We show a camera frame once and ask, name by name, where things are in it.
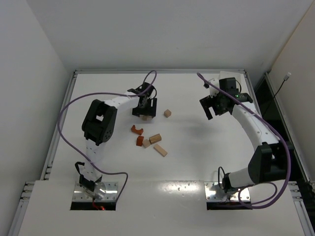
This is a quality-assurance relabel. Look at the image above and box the white perforated box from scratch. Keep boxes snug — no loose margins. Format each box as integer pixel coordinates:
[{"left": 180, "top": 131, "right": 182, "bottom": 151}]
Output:
[{"left": 220, "top": 71, "right": 241, "bottom": 83}]

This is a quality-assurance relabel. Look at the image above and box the long light wood block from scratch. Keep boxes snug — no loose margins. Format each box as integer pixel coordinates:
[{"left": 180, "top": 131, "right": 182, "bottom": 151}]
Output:
[{"left": 154, "top": 144, "right": 168, "bottom": 157}]

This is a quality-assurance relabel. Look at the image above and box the light wood rectangular block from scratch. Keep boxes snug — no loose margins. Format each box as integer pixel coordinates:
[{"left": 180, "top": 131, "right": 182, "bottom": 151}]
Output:
[{"left": 142, "top": 116, "right": 152, "bottom": 121}]

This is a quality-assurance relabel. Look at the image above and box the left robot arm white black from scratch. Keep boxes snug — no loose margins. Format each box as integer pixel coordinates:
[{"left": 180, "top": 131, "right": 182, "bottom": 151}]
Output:
[{"left": 75, "top": 82, "right": 157, "bottom": 197}]

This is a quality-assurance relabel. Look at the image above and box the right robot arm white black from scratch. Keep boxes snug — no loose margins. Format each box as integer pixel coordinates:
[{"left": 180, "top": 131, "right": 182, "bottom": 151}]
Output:
[{"left": 199, "top": 77, "right": 293, "bottom": 192}]

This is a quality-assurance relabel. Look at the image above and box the light wood cube block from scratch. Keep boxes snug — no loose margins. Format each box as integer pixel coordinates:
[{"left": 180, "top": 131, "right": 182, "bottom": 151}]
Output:
[{"left": 164, "top": 109, "right": 172, "bottom": 118}]

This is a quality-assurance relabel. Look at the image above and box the red arch wood block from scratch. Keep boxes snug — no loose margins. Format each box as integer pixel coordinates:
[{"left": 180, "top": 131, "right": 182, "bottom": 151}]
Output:
[{"left": 131, "top": 125, "right": 144, "bottom": 136}]

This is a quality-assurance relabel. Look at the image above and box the light wood cylinder block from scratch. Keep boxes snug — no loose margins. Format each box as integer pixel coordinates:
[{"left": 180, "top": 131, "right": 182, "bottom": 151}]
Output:
[{"left": 149, "top": 134, "right": 162, "bottom": 144}]

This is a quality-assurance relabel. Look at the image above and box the red small wood block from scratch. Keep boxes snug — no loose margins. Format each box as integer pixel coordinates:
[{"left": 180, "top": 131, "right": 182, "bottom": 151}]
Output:
[{"left": 136, "top": 136, "right": 144, "bottom": 147}]

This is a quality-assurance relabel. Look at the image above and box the small light wood cube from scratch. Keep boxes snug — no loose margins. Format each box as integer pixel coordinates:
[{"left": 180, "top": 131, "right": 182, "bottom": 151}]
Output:
[{"left": 142, "top": 139, "right": 151, "bottom": 148}]

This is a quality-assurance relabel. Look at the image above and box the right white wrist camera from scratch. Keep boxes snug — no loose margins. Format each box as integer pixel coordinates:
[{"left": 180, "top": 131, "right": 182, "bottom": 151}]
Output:
[{"left": 204, "top": 78, "right": 220, "bottom": 98}]

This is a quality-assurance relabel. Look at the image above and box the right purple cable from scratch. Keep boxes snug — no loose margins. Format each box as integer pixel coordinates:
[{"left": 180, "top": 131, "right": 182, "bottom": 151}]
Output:
[{"left": 196, "top": 72, "right": 292, "bottom": 209}]

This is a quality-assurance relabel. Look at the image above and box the purple cable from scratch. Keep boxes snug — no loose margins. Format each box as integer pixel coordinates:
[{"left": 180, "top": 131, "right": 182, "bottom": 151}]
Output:
[
  {"left": 57, "top": 70, "right": 158, "bottom": 204},
  {"left": 196, "top": 72, "right": 292, "bottom": 209}
]

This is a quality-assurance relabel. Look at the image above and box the aluminium table frame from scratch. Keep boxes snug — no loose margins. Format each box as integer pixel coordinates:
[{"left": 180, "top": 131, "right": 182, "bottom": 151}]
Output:
[{"left": 19, "top": 70, "right": 314, "bottom": 236}]

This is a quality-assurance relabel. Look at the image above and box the black wall cable white plug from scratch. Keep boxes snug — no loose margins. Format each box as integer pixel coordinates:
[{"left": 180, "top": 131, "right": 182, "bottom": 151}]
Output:
[{"left": 262, "top": 72, "right": 291, "bottom": 116}]

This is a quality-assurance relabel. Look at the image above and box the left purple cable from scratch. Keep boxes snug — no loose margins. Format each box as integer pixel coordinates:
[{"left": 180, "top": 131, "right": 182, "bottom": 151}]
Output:
[{"left": 57, "top": 70, "right": 158, "bottom": 204}]

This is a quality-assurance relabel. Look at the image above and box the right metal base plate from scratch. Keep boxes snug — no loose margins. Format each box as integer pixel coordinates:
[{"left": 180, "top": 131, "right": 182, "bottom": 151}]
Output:
[{"left": 204, "top": 181, "right": 251, "bottom": 203}]

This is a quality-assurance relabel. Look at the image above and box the metal base plate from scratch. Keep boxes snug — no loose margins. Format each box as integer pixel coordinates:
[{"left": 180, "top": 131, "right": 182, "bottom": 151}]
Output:
[
  {"left": 72, "top": 182, "right": 118, "bottom": 203},
  {"left": 204, "top": 181, "right": 251, "bottom": 203}
]

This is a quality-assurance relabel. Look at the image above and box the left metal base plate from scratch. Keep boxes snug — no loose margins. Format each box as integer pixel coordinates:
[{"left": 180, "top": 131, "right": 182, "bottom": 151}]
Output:
[{"left": 72, "top": 182, "right": 118, "bottom": 203}]

